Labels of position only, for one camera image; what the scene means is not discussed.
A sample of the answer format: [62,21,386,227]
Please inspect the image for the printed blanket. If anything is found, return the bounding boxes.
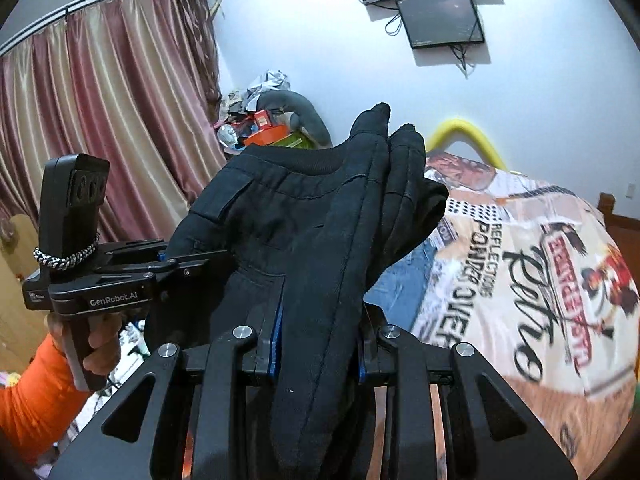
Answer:
[365,152,640,480]

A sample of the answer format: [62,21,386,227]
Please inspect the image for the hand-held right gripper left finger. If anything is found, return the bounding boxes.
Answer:
[50,305,286,480]

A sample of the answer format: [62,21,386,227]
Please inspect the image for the person's left forearm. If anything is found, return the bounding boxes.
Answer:
[0,332,93,466]

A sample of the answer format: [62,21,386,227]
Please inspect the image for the pink striped curtain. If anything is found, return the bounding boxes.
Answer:
[0,0,228,281]

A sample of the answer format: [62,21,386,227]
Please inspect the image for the cardboard box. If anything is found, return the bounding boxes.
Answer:
[0,212,56,361]

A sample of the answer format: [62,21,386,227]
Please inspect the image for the black pants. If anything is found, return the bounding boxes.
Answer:
[145,102,448,480]

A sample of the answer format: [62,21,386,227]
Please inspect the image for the folded blue jeans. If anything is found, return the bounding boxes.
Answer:
[367,240,446,331]

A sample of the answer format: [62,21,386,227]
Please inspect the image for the orange box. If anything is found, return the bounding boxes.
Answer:
[245,110,288,147]

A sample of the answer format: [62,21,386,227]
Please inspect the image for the crumpled white cloth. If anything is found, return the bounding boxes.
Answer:
[242,70,291,111]

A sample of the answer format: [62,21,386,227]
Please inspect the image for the curtain rail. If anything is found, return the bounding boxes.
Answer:
[0,0,176,56]

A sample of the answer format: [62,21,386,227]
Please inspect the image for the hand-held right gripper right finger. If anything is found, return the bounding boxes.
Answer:
[357,322,576,480]

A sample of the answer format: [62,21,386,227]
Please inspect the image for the small wall monitor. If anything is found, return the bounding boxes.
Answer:
[396,0,486,50]

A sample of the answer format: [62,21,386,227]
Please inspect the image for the braided wrist cord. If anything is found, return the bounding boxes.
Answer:
[32,240,101,273]

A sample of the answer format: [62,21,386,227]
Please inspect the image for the person's left hand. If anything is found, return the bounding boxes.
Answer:
[47,312,123,388]

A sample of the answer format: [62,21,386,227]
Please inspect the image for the yellow padded tube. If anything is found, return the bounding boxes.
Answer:
[427,119,508,171]

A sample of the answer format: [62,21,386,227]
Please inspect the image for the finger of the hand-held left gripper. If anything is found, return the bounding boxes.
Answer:
[97,238,169,262]
[145,250,231,286]

